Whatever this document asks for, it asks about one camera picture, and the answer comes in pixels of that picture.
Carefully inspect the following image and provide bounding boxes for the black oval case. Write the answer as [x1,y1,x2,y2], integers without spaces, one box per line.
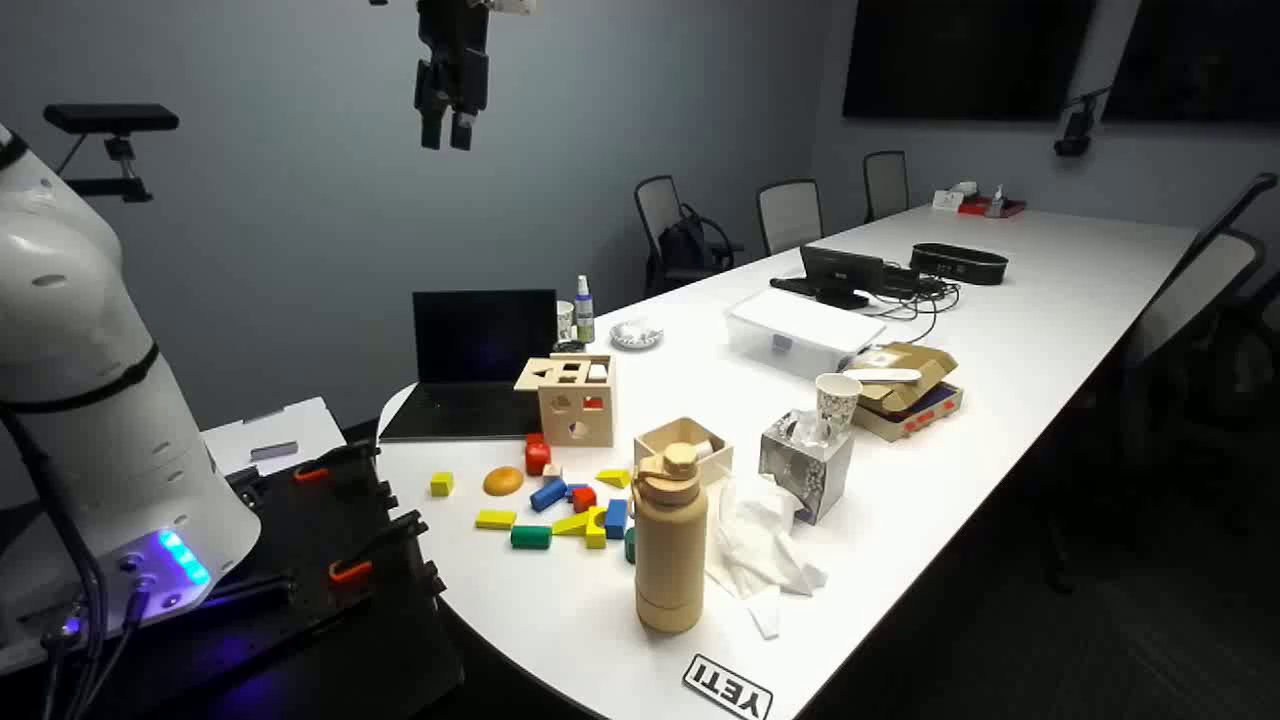
[908,240,1014,289]

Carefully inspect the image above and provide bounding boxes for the clear plastic storage container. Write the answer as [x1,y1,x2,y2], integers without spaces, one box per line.
[726,284,898,378]

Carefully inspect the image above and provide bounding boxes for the tan insulated bottle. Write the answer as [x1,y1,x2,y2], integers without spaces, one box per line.
[634,439,718,639]

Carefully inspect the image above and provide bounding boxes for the red cylinder block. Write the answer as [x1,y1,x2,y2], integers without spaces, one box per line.
[519,427,558,480]

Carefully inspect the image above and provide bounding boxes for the open cardboard box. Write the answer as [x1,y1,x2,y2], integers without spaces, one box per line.
[848,340,964,421]

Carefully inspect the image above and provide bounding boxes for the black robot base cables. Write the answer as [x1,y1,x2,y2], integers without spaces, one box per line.
[0,412,171,720]

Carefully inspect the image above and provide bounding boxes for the black wall screen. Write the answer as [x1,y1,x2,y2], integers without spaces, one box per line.
[1100,0,1280,129]
[841,0,1100,124]

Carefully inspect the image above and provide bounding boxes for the thin table cable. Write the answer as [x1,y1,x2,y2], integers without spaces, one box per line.
[872,281,969,336]

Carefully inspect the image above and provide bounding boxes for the black backpack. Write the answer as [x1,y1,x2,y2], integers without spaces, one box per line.
[657,210,739,289]

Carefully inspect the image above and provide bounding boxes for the white paper cup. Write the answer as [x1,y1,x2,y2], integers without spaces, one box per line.
[812,369,865,442]

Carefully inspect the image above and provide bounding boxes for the black open laptop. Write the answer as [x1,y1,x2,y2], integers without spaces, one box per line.
[377,284,560,446]

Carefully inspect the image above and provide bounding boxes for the black and white YETI sticker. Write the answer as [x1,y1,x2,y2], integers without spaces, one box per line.
[682,649,780,720]

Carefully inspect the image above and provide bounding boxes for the flat red and white box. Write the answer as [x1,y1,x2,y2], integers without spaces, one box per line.
[852,378,969,442]

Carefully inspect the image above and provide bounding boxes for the small open wooden box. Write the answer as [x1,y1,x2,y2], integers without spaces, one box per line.
[629,412,738,491]

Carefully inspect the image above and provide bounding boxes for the grey office chair with backpack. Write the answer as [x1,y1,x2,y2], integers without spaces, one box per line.
[629,170,745,299]

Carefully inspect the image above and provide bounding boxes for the wooden shape sorter box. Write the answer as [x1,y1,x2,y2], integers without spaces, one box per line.
[512,346,620,453]

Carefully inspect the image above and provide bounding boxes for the black mounting plate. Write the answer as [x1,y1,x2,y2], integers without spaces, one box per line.
[243,439,451,635]

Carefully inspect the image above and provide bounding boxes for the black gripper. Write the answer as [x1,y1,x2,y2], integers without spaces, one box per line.
[414,0,496,155]

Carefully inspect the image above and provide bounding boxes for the white crumpled cloth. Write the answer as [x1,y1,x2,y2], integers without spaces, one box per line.
[710,489,833,645]

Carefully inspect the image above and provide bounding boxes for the black laptop on stand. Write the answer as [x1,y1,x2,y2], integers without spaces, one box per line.
[768,240,951,312]

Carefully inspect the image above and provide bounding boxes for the white round disc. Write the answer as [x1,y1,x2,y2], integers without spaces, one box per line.
[607,314,667,354]

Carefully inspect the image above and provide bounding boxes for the dark office chair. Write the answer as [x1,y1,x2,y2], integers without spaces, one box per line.
[1116,166,1280,537]

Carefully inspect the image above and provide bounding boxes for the red flat item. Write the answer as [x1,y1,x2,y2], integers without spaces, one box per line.
[958,187,1033,223]

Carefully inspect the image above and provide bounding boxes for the grey patterned tissue box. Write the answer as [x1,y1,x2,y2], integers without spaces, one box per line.
[755,407,859,523]

